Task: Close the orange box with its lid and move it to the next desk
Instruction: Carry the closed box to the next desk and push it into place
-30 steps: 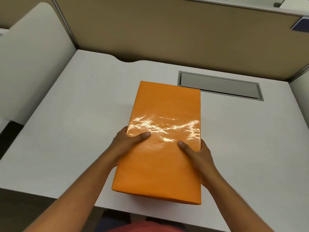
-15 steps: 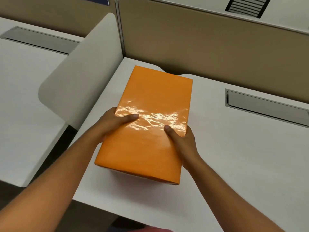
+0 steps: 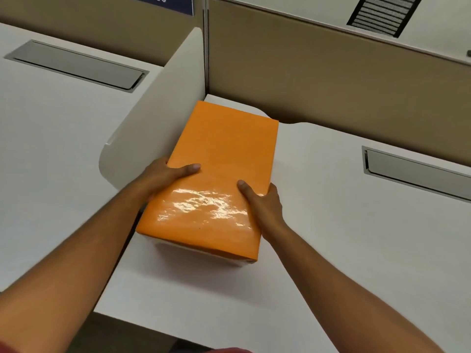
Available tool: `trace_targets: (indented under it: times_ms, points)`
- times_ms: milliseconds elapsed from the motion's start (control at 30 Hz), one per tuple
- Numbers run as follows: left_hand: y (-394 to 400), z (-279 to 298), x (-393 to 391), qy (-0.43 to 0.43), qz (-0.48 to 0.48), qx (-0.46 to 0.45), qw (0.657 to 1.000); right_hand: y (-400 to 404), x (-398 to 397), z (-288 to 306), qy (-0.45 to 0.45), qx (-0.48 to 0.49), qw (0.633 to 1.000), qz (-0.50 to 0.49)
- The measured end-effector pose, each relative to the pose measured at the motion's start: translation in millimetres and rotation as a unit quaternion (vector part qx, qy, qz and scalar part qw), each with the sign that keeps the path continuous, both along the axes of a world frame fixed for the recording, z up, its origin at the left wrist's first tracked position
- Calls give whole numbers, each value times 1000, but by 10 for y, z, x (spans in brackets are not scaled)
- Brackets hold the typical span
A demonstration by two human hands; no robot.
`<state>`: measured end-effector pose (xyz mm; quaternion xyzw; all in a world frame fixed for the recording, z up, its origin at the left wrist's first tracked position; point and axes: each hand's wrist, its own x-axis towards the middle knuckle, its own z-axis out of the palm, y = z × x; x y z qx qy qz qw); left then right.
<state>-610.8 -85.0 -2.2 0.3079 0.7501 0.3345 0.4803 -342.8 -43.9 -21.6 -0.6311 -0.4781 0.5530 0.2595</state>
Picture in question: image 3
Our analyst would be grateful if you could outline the person's left forearm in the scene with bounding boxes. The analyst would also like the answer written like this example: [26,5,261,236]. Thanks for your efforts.
[0,182,152,353]

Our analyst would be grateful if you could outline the orange box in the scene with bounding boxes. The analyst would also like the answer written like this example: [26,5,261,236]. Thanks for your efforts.
[136,101,279,264]

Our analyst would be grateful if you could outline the person's left hand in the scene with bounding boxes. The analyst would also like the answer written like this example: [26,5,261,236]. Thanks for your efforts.
[136,157,202,203]

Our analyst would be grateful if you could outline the grey desk cable hatch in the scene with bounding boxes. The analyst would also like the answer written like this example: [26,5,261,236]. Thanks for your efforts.
[362,146,471,202]
[4,40,150,93]

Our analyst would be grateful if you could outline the black ventilation grille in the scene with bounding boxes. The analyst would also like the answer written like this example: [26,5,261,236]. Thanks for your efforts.
[347,0,425,38]

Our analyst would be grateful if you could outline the person's right forearm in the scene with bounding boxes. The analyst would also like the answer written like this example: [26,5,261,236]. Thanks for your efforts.
[269,223,446,353]

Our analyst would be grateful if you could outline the beige partition screen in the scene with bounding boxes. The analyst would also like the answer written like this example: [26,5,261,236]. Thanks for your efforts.
[0,0,204,67]
[208,0,471,177]

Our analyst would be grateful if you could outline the white desk divider panel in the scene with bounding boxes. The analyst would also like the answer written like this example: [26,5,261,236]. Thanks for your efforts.
[99,27,205,191]

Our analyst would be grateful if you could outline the blue sign plate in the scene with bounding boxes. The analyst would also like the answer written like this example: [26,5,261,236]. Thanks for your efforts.
[128,0,194,16]

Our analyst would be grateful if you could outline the person's right hand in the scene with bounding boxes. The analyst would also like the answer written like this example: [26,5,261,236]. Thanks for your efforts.
[237,179,287,244]

